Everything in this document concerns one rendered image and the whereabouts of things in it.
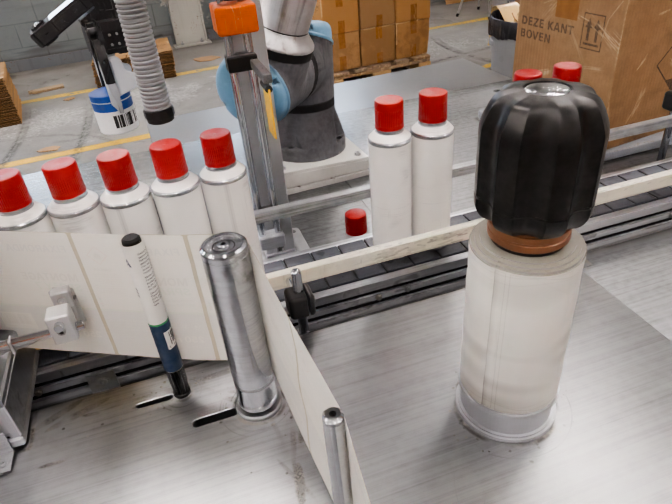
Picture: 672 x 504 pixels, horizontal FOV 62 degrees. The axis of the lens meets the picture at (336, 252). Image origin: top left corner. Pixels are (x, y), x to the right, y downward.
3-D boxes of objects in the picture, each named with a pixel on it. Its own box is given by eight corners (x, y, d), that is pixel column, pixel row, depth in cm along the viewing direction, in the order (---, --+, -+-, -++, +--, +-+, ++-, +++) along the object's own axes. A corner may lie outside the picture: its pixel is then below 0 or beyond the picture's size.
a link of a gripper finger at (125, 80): (151, 105, 97) (133, 50, 95) (116, 113, 95) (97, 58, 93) (148, 106, 100) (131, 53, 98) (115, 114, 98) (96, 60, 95)
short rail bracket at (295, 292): (298, 361, 66) (285, 280, 59) (291, 345, 68) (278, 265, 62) (324, 353, 67) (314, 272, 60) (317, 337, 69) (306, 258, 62)
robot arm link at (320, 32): (344, 88, 105) (342, 11, 98) (318, 111, 95) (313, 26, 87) (286, 84, 109) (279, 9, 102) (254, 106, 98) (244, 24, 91)
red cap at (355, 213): (362, 237, 87) (361, 219, 85) (342, 234, 88) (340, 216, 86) (370, 226, 89) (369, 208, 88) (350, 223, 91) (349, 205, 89)
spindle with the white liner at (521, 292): (487, 458, 48) (528, 124, 31) (438, 384, 55) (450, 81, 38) (576, 425, 50) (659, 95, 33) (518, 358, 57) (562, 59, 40)
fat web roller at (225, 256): (240, 428, 52) (197, 265, 42) (232, 393, 56) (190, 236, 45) (287, 413, 53) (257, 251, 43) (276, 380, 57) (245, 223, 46)
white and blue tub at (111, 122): (104, 138, 100) (91, 100, 96) (97, 127, 105) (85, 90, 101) (143, 129, 102) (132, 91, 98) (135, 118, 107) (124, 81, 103)
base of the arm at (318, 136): (283, 169, 99) (278, 114, 94) (256, 141, 111) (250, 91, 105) (359, 152, 104) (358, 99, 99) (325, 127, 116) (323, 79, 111)
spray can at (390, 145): (381, 263, 72) (376, 110, 61) (367, 243, 76) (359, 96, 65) (418, 253, 74) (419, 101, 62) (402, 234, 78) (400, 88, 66)
